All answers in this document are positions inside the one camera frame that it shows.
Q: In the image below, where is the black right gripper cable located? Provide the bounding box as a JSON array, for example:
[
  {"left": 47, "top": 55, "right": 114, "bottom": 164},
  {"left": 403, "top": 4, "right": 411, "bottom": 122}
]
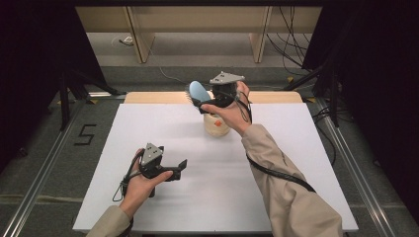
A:
[{"left": 235, "top": 92, "right": 317, "bottom": 194}]

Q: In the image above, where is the beige background desk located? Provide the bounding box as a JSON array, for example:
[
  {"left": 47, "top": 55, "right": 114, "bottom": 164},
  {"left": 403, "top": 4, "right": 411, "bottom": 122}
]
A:
[{"left": 74, "top": 5, "right": 323, "bottom": 64}]

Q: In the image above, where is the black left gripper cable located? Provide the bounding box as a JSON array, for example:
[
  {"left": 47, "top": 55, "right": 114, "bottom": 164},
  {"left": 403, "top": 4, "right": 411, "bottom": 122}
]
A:
[{"left": 112, "top": 152, "right": 146, "bottom": 202}]

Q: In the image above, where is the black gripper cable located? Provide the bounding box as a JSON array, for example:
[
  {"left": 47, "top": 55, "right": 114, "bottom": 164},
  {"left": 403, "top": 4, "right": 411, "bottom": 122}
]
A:
[
  {"left": 235, "top": 92, "right": 317, "bottom": 194},
  {"left": 112, "top": 152, "right": 146, "bottom": 202}
]

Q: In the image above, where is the white table cover board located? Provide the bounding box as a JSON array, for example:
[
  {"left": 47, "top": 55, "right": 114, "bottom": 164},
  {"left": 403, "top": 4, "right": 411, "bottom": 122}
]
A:
[{"left": 72, "top": 103, "right": 360, "bottom": 233}]

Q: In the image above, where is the metal floor rail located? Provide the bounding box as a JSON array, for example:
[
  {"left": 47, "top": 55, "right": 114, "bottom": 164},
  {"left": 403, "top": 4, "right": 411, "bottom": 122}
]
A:
[
  {"left": 314, "top": 98, "right": 396, "bottom": 237},
  {"left": 1, "top": 92, "right": 126, "bottom": 237}
]

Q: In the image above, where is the person's right hand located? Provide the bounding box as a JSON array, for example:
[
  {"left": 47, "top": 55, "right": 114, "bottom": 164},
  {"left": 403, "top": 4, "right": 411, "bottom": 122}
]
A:
[{"left": 201, "top": 81, "right": 253, "bottom": 136}]

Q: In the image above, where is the white floor socket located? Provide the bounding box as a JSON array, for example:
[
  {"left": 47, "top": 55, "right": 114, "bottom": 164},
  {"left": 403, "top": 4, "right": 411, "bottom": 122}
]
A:
[{"left": 112, "top": 35, "right": 134, "bottom": 47}]

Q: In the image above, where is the person's left hand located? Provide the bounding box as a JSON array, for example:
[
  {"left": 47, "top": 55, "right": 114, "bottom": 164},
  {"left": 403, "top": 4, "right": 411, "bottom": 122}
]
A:
[{"left": 118, "top": 148, "right": 174, "bottom": 220}]

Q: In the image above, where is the wooden table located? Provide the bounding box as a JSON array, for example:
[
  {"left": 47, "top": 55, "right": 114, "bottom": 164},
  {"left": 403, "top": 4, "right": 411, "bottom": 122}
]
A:
[{"left": 124, "top": 91, "right": 304, "bottom": 105}]

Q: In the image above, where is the bundle of black cables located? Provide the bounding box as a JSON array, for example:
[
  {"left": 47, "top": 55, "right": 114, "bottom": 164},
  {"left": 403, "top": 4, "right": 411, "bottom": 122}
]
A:
[{"left": 266, "top": 6, "right": 317, "bottom": 77}]

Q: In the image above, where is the black floor cable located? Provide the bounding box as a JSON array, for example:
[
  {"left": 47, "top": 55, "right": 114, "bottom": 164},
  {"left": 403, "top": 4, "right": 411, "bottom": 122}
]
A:
[{"left": 312, "top": 105, "right": 338, "bottom": 166}]

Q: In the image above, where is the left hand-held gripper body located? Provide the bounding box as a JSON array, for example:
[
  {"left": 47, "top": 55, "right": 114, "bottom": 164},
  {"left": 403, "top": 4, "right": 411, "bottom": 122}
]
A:
[{"left": 138, "top": 142, "right": 166, "bottom": 181}]

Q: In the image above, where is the black metal stand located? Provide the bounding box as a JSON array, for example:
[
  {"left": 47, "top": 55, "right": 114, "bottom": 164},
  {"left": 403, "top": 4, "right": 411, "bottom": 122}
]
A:
[
  {"left": 58, "top": 68, "right": 126, "bottom": 131},
  {"left": 283, "top": 62, "right": 340, "bottom": 128}
]

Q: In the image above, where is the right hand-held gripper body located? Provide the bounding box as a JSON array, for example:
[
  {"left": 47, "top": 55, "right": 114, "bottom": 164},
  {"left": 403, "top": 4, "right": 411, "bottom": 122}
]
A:
[{"left": 209, "top": 71, "right": 246, "bottom": 109}]

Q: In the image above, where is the black curtain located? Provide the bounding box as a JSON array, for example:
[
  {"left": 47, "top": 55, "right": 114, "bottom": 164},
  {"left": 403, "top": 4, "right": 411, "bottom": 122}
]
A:
[
  {"left": 301, "top": 0, "right": 419, "bottom": 225},
  {"left": 0, "top": 0, "right": 107, "bottom": 174}
]

